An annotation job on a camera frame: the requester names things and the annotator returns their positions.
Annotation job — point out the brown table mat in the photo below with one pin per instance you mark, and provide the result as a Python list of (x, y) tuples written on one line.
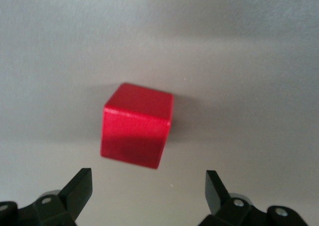
[(159, 36)]

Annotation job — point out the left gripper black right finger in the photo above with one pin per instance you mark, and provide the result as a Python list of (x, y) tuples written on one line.
[(216, 201)]

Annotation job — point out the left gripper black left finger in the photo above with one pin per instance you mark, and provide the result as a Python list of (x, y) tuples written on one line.
[(74, 193)]

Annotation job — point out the red wooden cube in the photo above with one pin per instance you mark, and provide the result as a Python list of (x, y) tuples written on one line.
[(135, 129)]

